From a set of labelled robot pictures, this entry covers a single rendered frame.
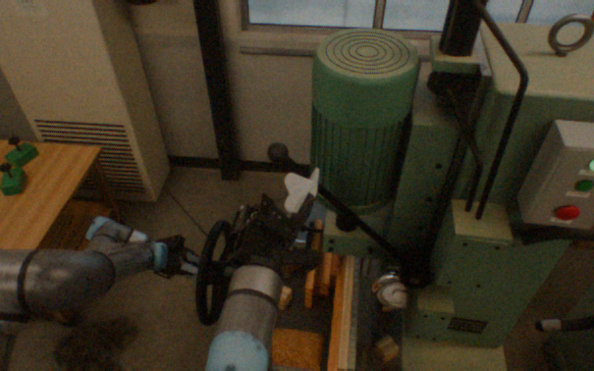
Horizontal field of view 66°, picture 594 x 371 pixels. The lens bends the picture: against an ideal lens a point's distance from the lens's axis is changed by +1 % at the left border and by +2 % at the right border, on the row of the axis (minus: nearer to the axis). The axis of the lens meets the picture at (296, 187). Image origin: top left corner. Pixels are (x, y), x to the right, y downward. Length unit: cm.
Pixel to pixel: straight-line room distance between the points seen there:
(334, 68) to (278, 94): 165
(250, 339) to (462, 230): 39
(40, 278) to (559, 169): 84
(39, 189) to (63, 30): 66
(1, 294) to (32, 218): 112
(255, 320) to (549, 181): 46
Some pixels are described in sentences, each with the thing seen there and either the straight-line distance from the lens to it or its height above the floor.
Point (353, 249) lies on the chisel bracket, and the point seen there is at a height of 103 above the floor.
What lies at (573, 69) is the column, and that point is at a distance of 80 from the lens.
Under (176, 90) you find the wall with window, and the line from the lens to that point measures 250.
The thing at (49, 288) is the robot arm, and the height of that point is 119.
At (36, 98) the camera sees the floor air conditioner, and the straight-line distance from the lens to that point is 247.
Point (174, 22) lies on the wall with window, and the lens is 230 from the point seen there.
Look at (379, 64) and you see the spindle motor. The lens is 75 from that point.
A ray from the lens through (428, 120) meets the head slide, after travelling 79.
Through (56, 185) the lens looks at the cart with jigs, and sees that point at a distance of 215.
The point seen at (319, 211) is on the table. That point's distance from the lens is 131.
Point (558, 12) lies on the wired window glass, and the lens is 240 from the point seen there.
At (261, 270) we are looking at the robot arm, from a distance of 65.
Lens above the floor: 187
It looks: 45 degrees down
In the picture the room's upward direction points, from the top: straight up
